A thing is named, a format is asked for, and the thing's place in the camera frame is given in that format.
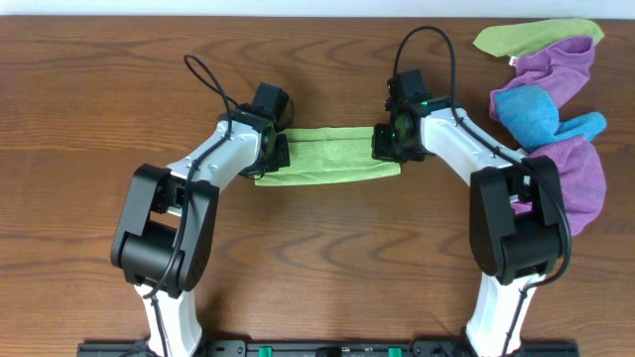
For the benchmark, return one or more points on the olive green cloth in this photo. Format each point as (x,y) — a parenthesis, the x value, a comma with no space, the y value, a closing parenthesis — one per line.
(526,38)

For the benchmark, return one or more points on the purple cloth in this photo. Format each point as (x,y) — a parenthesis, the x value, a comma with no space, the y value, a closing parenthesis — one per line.
(562,69)
(582,179)

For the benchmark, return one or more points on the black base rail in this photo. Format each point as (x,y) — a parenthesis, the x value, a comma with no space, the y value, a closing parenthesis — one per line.
(240,348)

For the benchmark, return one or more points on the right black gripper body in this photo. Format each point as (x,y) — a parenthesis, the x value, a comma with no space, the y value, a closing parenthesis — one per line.
(382,144)

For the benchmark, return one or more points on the upper purple cloth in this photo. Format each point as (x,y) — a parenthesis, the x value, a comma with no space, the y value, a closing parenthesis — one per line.
(562,69)

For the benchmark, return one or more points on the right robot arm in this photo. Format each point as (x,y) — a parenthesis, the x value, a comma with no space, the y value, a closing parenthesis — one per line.
(518,229)

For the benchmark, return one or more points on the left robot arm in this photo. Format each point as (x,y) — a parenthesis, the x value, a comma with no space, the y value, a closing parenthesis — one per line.
(163,240)

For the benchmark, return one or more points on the lower purple cloth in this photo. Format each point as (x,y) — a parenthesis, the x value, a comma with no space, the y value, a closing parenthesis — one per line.
(582,179)

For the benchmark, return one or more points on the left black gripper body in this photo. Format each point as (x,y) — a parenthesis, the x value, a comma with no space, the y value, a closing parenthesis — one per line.
(281,152)

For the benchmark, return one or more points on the bright green cloth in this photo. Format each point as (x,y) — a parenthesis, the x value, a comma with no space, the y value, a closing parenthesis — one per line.
(329,155)

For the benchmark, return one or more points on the blue cloth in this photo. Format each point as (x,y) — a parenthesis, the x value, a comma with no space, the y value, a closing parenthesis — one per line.
(533,119)

